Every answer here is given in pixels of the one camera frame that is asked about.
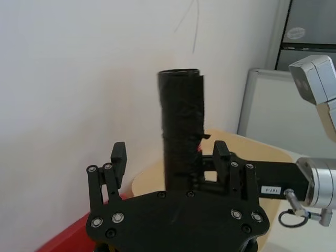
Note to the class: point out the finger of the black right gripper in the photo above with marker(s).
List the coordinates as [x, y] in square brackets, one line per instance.
[207, 162]

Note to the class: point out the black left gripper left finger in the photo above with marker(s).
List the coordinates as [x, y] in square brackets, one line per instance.
[117, 168]

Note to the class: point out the grey metal cabinet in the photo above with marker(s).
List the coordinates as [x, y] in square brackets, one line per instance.
[312, 18]

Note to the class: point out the black cylinder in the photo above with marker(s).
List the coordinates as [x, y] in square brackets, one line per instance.
[181, 118]

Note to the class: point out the red plastic object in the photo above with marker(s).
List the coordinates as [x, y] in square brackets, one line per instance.
[71, 236]

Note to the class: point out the white framed board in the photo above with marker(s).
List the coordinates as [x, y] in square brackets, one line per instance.
[270, 105]

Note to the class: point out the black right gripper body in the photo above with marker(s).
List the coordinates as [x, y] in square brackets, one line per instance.
[278, 176]

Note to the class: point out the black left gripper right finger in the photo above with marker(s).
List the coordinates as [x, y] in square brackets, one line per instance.
[221, 162]

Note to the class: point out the pale wooden round seat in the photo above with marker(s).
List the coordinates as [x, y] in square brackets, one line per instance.
[257, 153]

